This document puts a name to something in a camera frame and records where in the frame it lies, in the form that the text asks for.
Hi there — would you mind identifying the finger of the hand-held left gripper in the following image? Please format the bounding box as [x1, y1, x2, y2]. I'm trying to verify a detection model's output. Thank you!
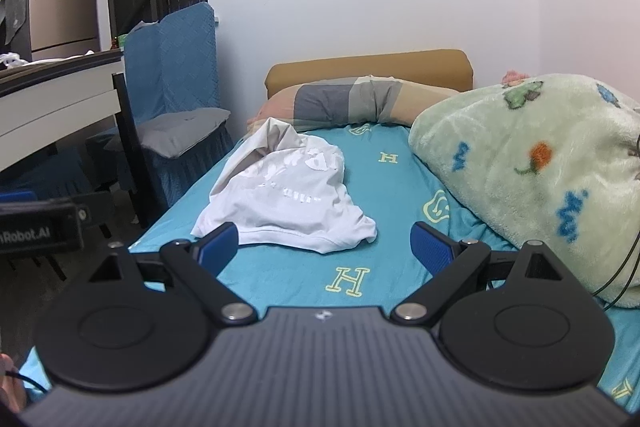
[75, 191, 115, 230]

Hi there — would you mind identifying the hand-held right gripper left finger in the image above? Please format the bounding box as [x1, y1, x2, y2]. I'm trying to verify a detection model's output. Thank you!
[87, 222, 258, 324]

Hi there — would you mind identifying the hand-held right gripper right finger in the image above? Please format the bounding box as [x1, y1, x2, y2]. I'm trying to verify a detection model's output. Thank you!
[391, 222, 568, 324]

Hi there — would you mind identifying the white t-shirt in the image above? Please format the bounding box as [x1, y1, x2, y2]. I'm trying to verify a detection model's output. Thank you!
[191, 117, 378, 255]

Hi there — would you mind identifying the teal printed bed sheet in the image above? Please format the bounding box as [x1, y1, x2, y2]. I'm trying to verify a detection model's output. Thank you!
[20, 123, 640, 413]

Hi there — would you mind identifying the grey seat cushion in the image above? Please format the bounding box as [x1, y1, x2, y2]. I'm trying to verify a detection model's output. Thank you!
[134, 108, 232, 158]

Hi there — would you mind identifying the white table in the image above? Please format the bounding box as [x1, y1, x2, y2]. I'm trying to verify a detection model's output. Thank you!
[0, 49, 127, 172]

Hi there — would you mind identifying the green fleece printed blanket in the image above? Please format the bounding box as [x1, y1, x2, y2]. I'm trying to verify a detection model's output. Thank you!
[409, 73, 640, 309]

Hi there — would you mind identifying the plaid pillow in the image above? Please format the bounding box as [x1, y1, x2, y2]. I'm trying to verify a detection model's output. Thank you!
[246, 76, 461, 132]

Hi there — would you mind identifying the brown bed headboard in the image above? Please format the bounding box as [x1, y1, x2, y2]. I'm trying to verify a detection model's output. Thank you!
[265, 49, 474, 100]

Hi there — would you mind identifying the gold refrigerator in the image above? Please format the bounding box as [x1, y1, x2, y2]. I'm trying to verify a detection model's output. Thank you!
[10, 0, 101, 62]

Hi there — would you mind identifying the black cable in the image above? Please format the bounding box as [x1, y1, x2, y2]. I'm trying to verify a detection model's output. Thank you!
[592, 129, 640, 312]

